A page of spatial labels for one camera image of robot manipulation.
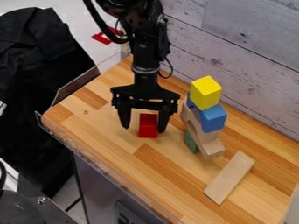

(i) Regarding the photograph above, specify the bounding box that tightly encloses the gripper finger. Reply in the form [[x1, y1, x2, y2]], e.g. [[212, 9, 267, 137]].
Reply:
[[156, 108, 175, 134], [116, 103, 135, 130]]

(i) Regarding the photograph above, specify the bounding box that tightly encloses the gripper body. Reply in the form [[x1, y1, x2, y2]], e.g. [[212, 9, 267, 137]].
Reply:
[[109, 68, 182, 116]]

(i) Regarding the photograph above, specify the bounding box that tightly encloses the red cube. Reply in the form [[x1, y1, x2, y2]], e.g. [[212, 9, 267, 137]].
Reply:
[[137, 113, 161, 139]]

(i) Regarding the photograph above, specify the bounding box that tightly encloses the blue cube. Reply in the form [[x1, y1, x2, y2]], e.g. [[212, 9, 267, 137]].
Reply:
[[185, 91, 229, 134]]

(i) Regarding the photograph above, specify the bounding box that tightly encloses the yellow cube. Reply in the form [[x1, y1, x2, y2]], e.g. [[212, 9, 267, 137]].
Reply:
[[189, 75, 224, 111]]

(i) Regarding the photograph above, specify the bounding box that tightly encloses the green block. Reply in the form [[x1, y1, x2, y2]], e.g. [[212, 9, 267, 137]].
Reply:
[[183, 129, 201, 155]]

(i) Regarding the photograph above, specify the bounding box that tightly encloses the wooden arch block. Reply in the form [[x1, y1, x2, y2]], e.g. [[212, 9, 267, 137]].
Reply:
[[178, 102, 227, 160]]

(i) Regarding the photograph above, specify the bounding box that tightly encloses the red tape mark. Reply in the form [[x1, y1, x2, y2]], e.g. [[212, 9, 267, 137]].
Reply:
[[91, 25, 124, 46]]

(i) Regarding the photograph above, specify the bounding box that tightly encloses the flat wooden plank block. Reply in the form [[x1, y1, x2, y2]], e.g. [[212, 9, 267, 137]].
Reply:
[[202, 150, 256, 206]]

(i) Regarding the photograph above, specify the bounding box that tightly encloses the black cloth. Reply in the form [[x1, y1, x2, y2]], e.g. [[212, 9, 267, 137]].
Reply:
[[0, 6, 97, 200]]

